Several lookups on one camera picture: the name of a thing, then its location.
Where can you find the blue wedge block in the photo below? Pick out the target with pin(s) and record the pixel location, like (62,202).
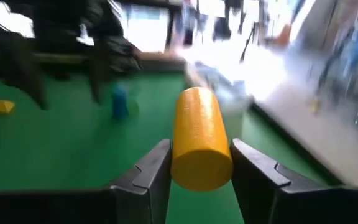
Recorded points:
(120,102)

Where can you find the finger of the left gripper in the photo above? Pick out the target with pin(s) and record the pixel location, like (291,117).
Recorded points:
(99,68)
(26,62)

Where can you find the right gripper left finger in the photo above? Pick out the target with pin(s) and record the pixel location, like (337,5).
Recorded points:
(148,193)

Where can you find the green table mat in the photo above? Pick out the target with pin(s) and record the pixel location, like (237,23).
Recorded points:
(73,149)

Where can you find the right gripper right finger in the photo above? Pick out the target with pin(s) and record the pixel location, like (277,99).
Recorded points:
(253,186)

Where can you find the yellow cylinder block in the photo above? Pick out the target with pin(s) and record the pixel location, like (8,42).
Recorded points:
(200,140)

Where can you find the clear plastic bin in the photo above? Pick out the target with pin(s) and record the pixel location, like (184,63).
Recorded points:
(225,87)

